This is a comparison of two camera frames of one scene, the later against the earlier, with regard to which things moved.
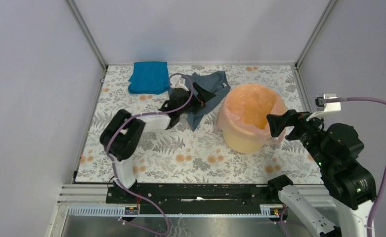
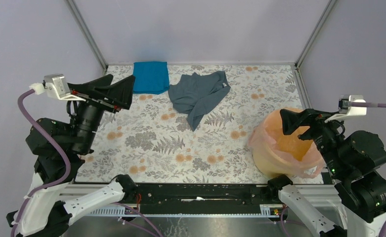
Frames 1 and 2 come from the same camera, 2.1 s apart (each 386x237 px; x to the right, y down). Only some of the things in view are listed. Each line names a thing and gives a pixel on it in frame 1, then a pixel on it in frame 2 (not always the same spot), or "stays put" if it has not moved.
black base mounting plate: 192,198 stays put
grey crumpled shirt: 216,82 stays put
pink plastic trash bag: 243,112 -> 268,139
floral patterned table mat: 185,155 stays put
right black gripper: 276,122 stays put
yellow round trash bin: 243,117 -> 277,154
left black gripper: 203,96 -> 121,92
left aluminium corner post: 90,38 stays put
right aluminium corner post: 323,18 stays put
